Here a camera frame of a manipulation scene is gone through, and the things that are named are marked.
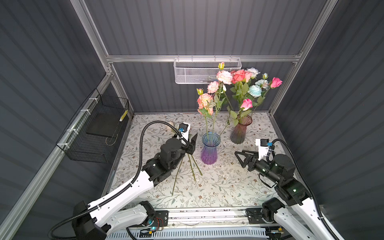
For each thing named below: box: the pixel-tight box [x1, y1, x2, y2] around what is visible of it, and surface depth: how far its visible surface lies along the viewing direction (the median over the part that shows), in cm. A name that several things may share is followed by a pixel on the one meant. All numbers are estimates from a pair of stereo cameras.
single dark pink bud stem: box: [250, 77, 283, 118], surface depth 79 cm
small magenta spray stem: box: [218, 98, 253, 137], surface depth 70 cm
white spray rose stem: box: [247, 72, 269, 118], surface depth 82 cm
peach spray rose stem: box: [196, 62, 233, 142], surface depth 73 cm
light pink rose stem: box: [245, 70, 253, 83], surface depth 80 cm
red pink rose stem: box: [231, 69, 246, 121], surface depth 79 cm
